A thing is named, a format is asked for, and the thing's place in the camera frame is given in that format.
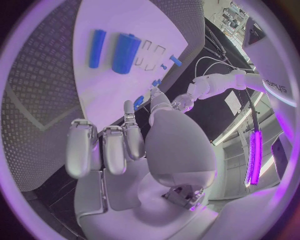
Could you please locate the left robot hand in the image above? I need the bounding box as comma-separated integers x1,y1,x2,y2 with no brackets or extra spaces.
171,93,197,114

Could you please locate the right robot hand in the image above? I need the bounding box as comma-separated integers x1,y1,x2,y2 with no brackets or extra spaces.
64,87,220,240

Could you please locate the medium blue peg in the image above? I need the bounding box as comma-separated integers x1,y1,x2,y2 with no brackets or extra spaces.
169,54,184,67

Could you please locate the blue gear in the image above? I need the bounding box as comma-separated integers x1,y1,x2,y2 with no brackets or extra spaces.
132,95,146,111

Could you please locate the white task board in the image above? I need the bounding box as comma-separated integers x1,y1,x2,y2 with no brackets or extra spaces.
71,0,190,128

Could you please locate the glowing light bar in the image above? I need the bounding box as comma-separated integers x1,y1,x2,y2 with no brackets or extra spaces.
243,131,264,186

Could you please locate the thick blue cylinder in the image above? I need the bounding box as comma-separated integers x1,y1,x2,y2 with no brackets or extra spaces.
111,33,142,75

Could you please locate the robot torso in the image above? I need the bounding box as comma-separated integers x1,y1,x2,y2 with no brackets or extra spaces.
240,16,300,109

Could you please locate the workshop rack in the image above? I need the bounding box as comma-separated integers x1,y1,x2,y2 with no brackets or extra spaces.
221,0,250,36

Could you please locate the thin blue cylinder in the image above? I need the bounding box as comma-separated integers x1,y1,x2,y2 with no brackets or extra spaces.
88,29,107,69

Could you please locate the white cable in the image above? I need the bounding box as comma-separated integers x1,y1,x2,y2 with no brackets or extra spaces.
203,61,236,76
193,55,239,80

